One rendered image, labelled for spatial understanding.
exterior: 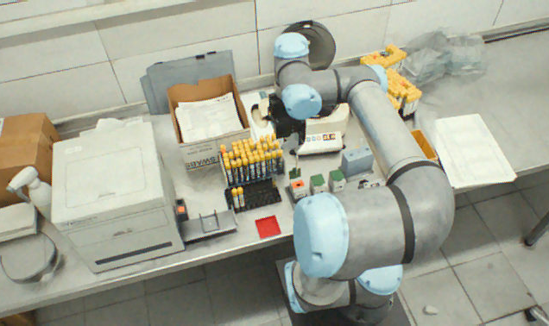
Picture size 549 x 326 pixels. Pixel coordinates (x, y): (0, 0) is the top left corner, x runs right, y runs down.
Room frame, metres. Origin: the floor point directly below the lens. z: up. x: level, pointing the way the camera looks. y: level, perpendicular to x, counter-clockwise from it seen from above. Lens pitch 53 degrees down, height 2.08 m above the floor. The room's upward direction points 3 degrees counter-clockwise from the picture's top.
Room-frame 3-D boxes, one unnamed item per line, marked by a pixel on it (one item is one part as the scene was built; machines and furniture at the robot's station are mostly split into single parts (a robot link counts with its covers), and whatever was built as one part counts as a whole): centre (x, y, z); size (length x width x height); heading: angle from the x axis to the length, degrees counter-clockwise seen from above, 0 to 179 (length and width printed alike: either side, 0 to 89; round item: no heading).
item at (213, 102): (1.09, 0.22, 0.95); 0.29 x 0.25 x 0.15; 14
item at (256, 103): (1.11, 0.03, 0.92); 0.24 x 0.12 x 0.10; 14
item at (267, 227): (0.69, 0.02, 0.88); 0.07 x 0.07 x 0.01; 14
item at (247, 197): (0.81, 0.07, 0.93); 0.17 x 0.09 x 0.11; 105
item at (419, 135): (0.91, -0.45, 0.92); 0.13 x 0.13 x 0.10; 12
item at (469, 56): (1.43, -0.81, 0.94); 0.20 x 0.17 x 0.14; 85
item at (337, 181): (0.83, -0.21, 0.91); 0.05 x 0.04 x 0.07; 14
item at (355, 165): (0.90, -0.28, 0.92); 0.10 x 0.07 x 0.10; 111
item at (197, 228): (0.68, 0.22, 0.92); 0.21 x 0.07 x 0.05; 104
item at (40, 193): (0.76, 0.71, 1.00); 0.09 x 0.08 x 0.24; 14
